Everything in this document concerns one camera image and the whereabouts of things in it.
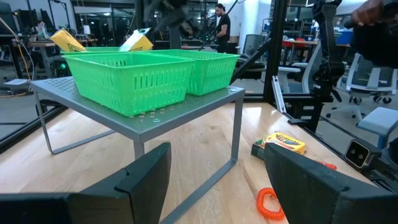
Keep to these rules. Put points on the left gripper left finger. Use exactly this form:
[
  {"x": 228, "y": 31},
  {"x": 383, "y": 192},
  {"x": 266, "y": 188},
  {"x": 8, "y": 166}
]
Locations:
[{"x": 109, "y": 199}]

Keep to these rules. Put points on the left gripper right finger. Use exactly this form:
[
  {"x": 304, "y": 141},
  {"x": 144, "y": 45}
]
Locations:
[{"x": 311, "y": 199}]

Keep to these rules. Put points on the yellow crayon box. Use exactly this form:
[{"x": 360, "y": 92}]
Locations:
[
  {"x": 284, "y": 143},
  {"x": 138, "y": 42},
  {"x": 66, "y": 40}
]

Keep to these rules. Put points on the black background robot arm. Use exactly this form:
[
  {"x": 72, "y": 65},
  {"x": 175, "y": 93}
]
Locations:
[{"x": 174, "y": 37}]

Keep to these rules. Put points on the white grey office chair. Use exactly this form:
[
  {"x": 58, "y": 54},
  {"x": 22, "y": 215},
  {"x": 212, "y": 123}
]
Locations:
[
  {"x": 370, "y": 77},
  {"x": 308, "y": 68}
]

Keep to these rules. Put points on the blue grey stool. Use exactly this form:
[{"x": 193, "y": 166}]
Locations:
[{"x": 377, "y": 121}]

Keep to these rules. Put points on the silver aluminium bar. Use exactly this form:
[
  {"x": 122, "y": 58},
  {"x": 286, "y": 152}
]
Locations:
[{"x": 279, "y": 96}]

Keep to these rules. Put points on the grey perforated metal shelf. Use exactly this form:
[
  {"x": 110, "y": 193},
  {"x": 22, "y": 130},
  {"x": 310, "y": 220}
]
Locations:
[{"x": 62, "y": 90}]

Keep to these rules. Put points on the person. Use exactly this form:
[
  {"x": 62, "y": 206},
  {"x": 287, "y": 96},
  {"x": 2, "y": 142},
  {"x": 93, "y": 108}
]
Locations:
[
  {"x": 223, "y": 28},
  {"x": 377, "y": 43}
]

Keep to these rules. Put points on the blue bin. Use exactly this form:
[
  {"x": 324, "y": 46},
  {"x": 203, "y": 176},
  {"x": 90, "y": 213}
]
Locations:
[{"x": 343, "y": 37}]

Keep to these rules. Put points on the person's hand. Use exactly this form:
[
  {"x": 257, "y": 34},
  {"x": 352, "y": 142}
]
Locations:
[{"x": 368, "y": 14}]

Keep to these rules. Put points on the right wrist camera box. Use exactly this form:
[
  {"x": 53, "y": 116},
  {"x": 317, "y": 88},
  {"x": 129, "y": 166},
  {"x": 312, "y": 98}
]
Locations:
[{"x": 357, "y": 154}]

